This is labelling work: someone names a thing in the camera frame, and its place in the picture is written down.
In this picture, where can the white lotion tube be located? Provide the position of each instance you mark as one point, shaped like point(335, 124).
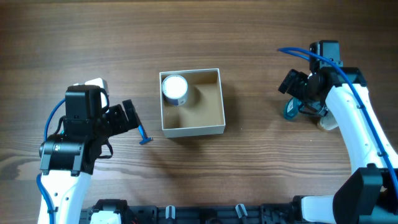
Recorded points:
point(327, 123)

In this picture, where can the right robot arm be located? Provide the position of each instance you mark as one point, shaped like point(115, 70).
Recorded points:
point(341, 99)

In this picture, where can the blue mouthwash bottle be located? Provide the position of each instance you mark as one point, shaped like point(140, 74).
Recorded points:
point(292, 108)

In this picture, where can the white cotton swab jar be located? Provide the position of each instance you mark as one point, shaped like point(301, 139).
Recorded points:
point(175, 90)

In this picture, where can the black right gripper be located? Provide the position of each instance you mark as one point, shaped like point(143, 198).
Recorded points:
point(298, 86)

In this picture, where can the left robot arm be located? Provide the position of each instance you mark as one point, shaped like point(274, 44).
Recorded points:
point(67, 157)

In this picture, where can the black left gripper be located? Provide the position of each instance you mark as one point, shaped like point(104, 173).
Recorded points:
point(121, 117)

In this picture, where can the white cardboard box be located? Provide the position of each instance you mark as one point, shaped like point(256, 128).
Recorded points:
point(202, 110)

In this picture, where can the blue disposable razor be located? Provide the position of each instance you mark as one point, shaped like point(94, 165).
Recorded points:
point(145, 138)

